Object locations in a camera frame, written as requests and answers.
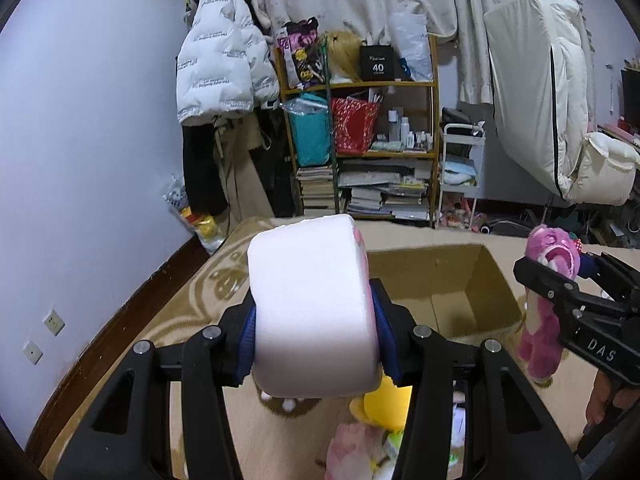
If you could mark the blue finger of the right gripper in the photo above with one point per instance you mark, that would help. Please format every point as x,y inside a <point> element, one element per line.
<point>588,266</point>

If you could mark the wall socket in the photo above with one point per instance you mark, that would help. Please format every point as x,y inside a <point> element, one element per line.
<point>32,352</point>
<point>53,322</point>

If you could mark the pink roll plush pillow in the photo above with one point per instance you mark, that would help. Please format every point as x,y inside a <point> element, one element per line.
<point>315,331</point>

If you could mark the blonde wig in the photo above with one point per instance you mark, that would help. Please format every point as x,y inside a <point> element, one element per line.
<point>343,49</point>

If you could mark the plastic bag with yellow toy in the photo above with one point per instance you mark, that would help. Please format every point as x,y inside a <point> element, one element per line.
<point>204,226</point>

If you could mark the white folded mattress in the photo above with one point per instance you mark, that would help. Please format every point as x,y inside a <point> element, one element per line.
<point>539,74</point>

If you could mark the white puffer jacket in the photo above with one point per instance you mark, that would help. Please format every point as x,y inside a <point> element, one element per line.
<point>224,69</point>

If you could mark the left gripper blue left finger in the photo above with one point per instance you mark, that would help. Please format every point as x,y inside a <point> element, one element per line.
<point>246,346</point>

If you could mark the black box labelled 40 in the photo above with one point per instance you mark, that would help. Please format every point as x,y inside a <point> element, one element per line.
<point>376,63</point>

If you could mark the red gift bag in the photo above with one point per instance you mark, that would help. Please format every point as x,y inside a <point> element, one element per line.
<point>354,122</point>

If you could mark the cardboard box with yellow print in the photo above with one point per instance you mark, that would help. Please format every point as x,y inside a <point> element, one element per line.
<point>459,290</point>

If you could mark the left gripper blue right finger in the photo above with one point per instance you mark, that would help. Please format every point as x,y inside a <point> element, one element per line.
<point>388,347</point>

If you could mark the green tissue pack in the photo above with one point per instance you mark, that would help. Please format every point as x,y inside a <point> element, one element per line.
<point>392,444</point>

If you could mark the person right hand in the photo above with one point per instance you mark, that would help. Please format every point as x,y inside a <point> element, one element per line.
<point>603,395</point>

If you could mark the wall socket upper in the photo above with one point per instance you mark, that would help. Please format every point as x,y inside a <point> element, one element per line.
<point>53,322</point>

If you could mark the white rolling cart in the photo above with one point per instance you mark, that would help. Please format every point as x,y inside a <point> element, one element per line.
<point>459,175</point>

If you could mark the yellow plush toy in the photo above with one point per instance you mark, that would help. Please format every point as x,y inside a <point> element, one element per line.
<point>386,407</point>

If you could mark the teal storage bag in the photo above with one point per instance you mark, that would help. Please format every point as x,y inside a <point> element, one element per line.
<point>309,118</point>

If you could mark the stack of books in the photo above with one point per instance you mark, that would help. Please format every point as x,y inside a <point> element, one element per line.
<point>316,186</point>

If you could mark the pink blanket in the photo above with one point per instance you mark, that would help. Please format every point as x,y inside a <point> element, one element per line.
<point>354,452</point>

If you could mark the wall socket lower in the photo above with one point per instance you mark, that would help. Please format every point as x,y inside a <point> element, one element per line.
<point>32,352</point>

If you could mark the cream armchair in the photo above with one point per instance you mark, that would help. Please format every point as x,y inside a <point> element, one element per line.
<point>605,172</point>

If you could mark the purple anime poster bag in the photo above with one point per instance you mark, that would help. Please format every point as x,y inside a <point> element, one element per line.
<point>299,45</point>

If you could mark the wooden shelf rack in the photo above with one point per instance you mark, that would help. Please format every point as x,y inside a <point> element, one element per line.
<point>396,178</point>

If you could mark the pink bear plush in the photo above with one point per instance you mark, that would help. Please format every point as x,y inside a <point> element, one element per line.
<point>539,347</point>

